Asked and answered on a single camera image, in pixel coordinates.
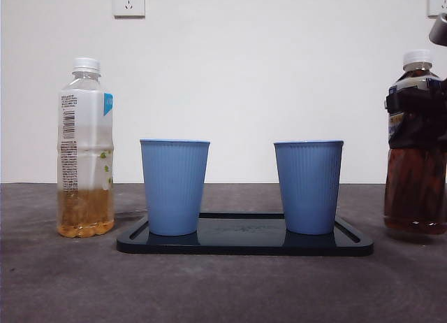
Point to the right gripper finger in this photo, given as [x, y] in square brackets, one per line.
[422, 120]

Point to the dark oolong tea bottle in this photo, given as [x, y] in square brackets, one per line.
[412, 186]

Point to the blue ribbed cup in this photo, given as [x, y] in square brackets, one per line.
[174, 186]
[309, 186]

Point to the clear bottle with yellow tea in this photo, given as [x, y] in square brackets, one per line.
[85, 211]

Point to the dark blue tray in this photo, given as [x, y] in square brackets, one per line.
[241, 240]

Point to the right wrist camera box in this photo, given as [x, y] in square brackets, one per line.
[440, 31]

